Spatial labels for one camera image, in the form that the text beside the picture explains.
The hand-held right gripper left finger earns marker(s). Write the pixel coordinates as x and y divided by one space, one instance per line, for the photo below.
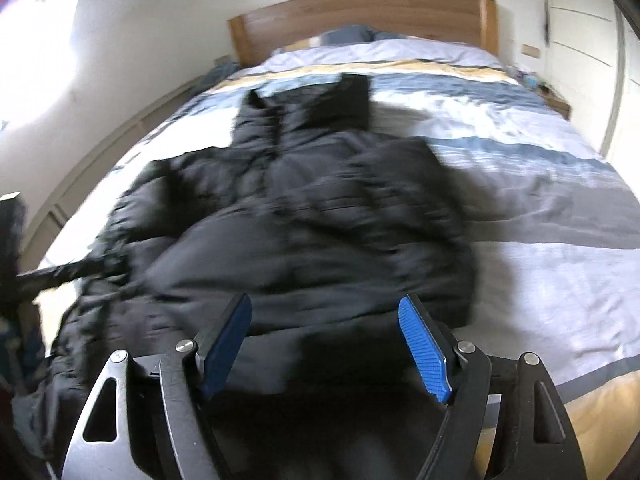
227 345

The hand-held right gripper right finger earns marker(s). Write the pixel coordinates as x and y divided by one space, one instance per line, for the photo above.
422 345

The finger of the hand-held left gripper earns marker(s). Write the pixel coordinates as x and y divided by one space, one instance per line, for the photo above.
70 271

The black puffer jacket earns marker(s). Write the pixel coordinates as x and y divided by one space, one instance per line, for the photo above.
300 210

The window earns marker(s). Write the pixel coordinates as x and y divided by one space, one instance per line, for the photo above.
35 60

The striped duvet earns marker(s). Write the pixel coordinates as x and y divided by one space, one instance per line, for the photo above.
500 160

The dark blue blanket pile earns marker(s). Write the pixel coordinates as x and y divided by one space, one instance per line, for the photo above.
215 77

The wooden nightstand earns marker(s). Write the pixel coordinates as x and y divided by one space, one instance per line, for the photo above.
556 102

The blue striped pillow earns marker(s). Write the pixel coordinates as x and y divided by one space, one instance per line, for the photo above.
347 35

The wooden headboard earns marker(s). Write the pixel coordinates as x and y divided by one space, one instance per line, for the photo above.
360 10

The white sliding-door wardrobe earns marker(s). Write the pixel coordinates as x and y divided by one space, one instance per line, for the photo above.
590 35

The wall switch plate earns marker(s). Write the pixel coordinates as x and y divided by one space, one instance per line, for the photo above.
530 50

